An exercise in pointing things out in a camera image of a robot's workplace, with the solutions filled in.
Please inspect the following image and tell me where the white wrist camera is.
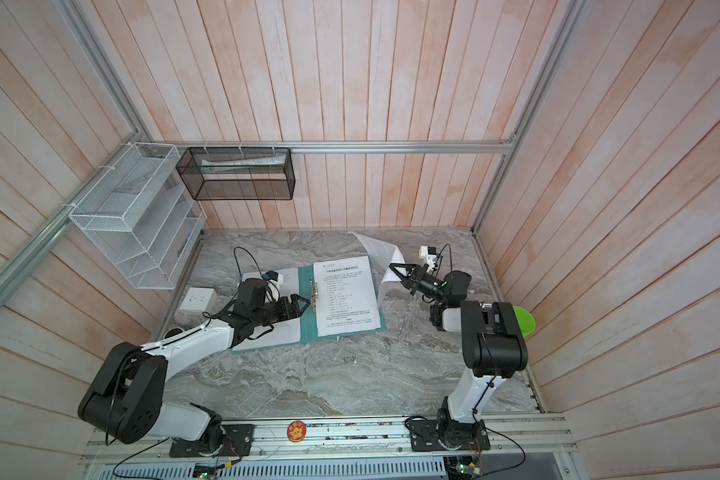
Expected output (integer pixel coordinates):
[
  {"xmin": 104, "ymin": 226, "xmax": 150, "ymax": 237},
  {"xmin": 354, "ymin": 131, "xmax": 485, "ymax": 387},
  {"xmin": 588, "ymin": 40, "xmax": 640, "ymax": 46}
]
[
  {"xmin": 261, "ymin": 270, "xmax": 285, "ymax": 288},
  {"xmin": 419, "ymin": 245, "xmax": 440, "ymax": 273}
]

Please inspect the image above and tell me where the white power socket box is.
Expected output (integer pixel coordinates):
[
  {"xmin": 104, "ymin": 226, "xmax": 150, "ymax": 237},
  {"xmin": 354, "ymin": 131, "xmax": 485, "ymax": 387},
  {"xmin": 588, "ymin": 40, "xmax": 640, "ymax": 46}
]
[{"xmin": 177, "ymin": 287, "xmax": 217, "ymax": 314}]

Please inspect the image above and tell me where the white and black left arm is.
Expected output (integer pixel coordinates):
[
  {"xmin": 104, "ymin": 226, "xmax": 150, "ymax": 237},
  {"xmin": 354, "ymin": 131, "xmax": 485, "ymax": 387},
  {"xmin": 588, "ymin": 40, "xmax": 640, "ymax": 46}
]
[{"xmin": 77, "ymin": 271, "xmax": 310, "ymax": 456}]

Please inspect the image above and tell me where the red round sticker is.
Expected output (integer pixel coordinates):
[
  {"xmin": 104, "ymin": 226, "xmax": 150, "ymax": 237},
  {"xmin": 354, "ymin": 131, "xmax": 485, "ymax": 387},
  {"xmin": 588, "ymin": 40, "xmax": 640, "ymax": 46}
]
[{"xmin": 286, "ymin": 420, "xmax": 307, "ymax": 443}]

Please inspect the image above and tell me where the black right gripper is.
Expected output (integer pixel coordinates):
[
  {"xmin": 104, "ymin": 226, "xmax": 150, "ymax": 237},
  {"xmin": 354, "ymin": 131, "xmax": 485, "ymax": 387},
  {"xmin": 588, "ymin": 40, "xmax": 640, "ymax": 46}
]
[{"xmin": 391, "ymin": 266, "xmax": 447, "ymax": 307}]

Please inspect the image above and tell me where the black wire mesh basket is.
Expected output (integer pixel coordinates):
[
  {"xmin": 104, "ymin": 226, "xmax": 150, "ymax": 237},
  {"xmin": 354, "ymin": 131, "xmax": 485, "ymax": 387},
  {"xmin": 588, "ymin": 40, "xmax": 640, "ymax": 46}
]
[{"xmin": 177, "ymin": 146, "xmax": 296, "ymax": 201}]

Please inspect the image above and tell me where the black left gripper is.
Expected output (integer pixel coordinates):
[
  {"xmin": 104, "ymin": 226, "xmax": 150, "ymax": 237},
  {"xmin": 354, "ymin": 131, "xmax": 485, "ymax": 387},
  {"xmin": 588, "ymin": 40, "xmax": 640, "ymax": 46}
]
[{"xmin": 252, "ymin": 293, "xmax": 311, "ymax": 327}]

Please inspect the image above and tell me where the green plastic goblet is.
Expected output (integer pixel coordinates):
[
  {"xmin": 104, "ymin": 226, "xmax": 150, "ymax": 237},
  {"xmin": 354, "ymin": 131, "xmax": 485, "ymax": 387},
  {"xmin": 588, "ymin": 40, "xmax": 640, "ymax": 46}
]
[{"xmin": 513, "ymin": 306, "xmax": 536, "ymax": 338}]

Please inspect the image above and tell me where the paper with XDOF heading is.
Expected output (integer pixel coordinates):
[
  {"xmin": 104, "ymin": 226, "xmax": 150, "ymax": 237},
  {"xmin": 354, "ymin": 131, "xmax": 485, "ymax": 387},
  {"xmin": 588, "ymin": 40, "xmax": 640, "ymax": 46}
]
[{"xmin": 313, "ymin": 256, "xmax": 382, "ymax": 337}]

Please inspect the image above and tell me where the white wire mesh shelf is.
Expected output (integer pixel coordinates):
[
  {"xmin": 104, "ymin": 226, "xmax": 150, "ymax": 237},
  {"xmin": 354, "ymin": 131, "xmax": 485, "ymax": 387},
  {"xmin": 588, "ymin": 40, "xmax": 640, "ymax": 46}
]
[{"xmin": 70, "ymin": 143, "xmax": 206, "ymax": 290}]

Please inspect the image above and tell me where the paper with English text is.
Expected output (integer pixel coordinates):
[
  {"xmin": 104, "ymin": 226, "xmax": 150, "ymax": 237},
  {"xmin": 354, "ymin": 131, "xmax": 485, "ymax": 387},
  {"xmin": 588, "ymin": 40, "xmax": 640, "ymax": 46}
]
[{"xmin": 233, "ymin": 266, "xmax": 302, "ymax": 352}]

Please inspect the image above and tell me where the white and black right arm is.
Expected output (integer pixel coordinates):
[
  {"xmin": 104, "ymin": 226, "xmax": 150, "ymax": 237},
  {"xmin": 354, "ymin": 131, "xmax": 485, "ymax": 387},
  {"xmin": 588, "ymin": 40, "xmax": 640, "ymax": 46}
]
[{"xmin": 389, "ymin": 263, "xmax": 528, "ymax": 452}]

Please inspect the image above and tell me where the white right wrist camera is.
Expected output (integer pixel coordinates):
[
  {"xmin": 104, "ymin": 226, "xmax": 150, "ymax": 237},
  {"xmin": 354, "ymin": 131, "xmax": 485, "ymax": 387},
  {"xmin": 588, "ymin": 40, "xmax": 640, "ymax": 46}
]
[{"xmin": 419, "ymin": 245, "xmax": 440, "ymax": 273}]

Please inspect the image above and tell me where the teal file folder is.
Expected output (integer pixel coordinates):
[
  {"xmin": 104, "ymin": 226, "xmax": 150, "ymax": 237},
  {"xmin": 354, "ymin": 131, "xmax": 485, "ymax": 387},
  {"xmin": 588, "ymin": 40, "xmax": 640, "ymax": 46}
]
[{"xmin": 233, "ymin": 256, "xmax": 384, "ymax": 352}]

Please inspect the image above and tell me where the metal folder clip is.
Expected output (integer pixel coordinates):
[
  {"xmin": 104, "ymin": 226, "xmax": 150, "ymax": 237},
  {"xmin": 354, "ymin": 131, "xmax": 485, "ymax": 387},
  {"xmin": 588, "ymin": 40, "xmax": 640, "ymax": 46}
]
[{"xmin": 310, "ymin": 279, "xmax": 318, "ymax": 312}]

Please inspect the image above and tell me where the pink tape roll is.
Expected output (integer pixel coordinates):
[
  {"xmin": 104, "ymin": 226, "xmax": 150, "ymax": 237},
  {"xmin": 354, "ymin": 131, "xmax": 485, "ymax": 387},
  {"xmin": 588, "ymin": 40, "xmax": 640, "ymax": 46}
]
[{"xmin": 163, "ymin": 327, "xmax": 184, "ymax": 339}]

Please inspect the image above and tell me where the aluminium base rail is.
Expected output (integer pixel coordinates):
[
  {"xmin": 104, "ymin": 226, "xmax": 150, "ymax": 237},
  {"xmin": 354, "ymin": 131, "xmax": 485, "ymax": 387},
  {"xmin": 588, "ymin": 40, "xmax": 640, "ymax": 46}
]
[{"xmin": 72, "ymin": 413, "xmax": 588, "ymax": 479}]

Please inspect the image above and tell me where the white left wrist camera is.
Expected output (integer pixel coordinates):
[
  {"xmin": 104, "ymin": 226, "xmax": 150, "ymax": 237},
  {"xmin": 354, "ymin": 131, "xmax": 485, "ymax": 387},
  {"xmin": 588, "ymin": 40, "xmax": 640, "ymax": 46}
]
[{"xmin": 261, "ymin": 270, "xmax": 285, "ymax": 288}]

